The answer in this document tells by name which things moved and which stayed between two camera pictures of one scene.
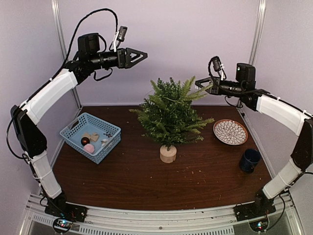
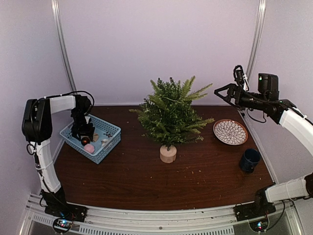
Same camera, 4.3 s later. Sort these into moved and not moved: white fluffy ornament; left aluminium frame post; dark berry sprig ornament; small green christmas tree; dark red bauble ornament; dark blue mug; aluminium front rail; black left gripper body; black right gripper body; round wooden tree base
Moved: black left gripper body; black right gripper body
Not moved: small green christmas tree; round wooden tree base; dark blue mug; aluminium front rail; dark berry sprig ornament; dark red bauble ornament; left aluminium frame post; white fluffy ornament
